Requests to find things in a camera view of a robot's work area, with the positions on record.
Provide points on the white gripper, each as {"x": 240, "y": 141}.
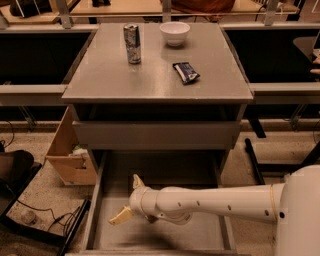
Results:
{"x": 135, "y": 200}

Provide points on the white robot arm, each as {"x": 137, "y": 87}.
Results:
{"x": 293, "y": 205}

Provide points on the open grey middle drawer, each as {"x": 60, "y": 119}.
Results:
{"x": 204, "y": 235}

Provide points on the closed grey top drawer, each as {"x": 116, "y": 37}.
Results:
{"x": 151, "y": 135}

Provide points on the grey drawer cabinet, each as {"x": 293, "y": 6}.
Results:
{"x": 106, "y": 87}

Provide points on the silver blue energy drink can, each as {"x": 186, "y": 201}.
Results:
{"x": 132, "y": 42}

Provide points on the cardboard box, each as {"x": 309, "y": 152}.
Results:
{"x": 72, "y": 168}

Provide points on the blue chip bag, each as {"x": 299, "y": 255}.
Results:
{"x": 186, "y": 72}

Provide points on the white bowl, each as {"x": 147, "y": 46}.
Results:
{"x": 174, "y": 33}

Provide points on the black tray frame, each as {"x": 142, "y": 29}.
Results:
{"x": 9, "y": 196}

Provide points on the black table leg frame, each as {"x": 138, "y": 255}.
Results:
{"x": 271, "y": 169}

